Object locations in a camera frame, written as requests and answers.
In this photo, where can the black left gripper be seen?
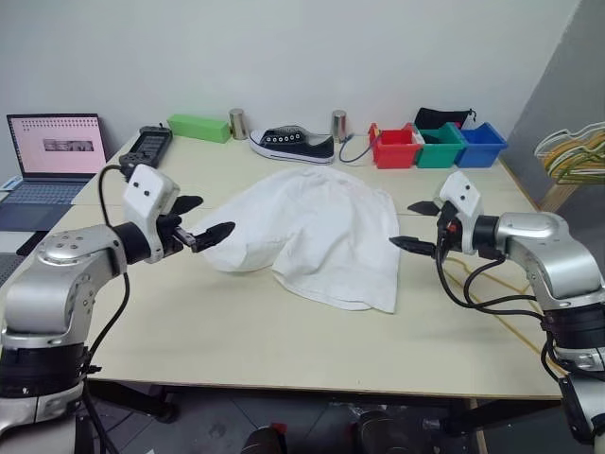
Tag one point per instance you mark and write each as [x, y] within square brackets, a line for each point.
[170, 236]

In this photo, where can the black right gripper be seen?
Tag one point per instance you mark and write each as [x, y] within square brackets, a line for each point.
[446, 232]

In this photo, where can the white cloth garment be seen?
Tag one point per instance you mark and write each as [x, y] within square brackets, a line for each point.
[321, 227]

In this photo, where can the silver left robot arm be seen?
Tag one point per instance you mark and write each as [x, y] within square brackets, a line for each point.
[47, 284]

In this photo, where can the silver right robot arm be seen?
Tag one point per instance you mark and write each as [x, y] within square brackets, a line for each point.
[553, 255]

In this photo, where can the green plastic bin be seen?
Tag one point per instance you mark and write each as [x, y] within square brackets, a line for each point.
[439, 153]

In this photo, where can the red plastic bin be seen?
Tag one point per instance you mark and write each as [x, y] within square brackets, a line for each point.
[394, 153]

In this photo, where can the black handheld controller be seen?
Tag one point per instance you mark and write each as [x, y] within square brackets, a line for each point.
[149, 144]

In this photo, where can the green rectangular box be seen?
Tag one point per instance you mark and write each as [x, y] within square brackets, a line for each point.
[198, 127]

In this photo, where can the blue plastic bin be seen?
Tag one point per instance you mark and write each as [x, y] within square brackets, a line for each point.
[479, 151]

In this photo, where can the silver metal cylinder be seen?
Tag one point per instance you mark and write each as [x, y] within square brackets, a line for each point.
[238, 124]
[340, 125]

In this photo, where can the black and white sneaker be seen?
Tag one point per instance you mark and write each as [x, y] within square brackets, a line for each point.
[293, 144]

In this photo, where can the wooden clothes rack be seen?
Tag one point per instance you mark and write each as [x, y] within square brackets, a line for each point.
[560, 196]

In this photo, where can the open laptop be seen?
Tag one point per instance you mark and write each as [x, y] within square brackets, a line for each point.
[57, 146]

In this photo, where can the wooden table leg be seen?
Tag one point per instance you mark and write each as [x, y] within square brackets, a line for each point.
[477, 425]

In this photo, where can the dark grey rounded shape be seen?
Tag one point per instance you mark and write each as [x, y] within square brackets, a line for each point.
[378, 432]

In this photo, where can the dark rounded shape with red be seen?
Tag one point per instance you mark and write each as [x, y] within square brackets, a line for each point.
[264, 440]

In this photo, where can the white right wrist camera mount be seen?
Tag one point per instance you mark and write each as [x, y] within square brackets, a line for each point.
[465, 208]

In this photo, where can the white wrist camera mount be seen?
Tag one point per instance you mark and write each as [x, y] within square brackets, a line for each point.
[465, 208]
[146, 189]

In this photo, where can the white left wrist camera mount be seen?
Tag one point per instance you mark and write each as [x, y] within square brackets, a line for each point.
[146, 189]

